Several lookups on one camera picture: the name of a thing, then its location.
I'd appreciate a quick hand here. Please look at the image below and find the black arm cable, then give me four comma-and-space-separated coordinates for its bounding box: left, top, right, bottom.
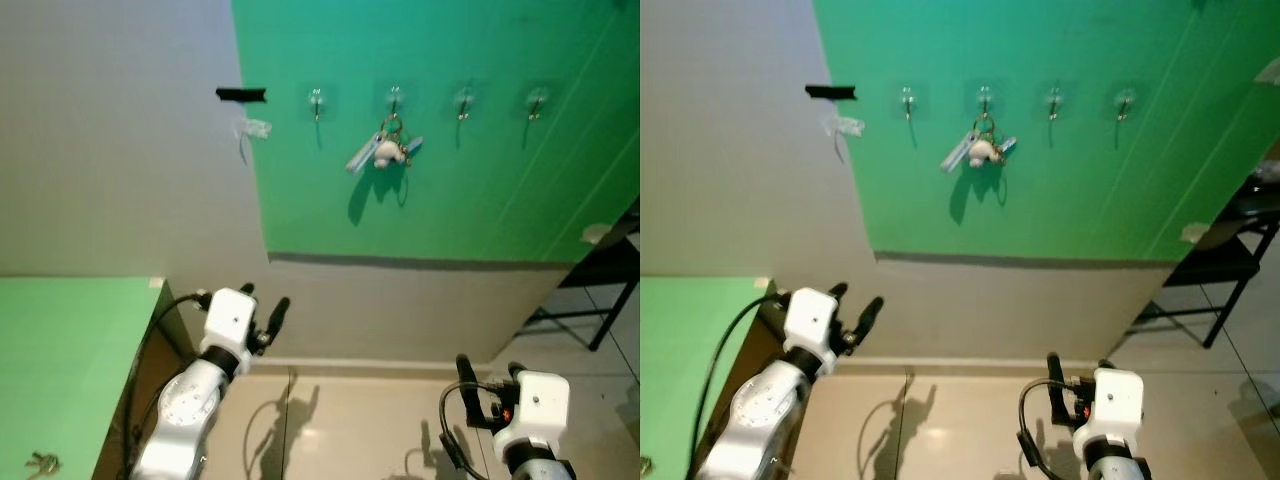
120, 290, 211, 480
698, 293, 791, 480
438, 380, 501, 480
1017, 378, 1079, 473

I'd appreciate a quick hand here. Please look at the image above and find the green corrugated wall board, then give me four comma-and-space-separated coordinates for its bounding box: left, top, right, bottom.
812, 0, 1280, 264
232, 0, 640, 266

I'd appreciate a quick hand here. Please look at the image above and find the key bunch with plush toy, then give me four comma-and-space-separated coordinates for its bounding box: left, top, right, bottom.
940, 113, 1019, 174
346, 115, 425, 176

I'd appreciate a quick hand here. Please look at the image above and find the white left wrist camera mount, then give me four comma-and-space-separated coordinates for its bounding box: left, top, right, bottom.
782, 288, 839, 353
200, 288, 259, 361

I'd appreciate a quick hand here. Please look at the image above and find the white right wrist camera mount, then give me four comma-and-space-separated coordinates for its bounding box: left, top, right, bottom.
1075, 368, 1144, 461
497, 370, 571, 461

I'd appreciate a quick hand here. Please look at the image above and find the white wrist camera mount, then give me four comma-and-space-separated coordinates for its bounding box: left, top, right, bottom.
782, 288, 839, 353
497, 370, 571, 461
200, 288, 259, 361
1075, 368, 1144, 461

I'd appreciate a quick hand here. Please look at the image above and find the black metal chair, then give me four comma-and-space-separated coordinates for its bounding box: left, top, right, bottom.
520, 195, 640, 351
1125, 180, 1280, 349

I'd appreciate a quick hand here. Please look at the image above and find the green corrugated table cover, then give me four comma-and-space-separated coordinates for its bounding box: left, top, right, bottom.
640, 277, 776, 480
0, 277, 166, 480

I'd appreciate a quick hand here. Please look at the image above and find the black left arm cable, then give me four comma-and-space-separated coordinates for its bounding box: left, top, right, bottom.
120, 290, 211, 480
698, 293, 791, 480

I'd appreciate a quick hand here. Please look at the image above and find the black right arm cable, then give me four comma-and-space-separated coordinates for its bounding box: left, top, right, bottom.
1017, 378, 1079, 473
438, 380, 501, 480

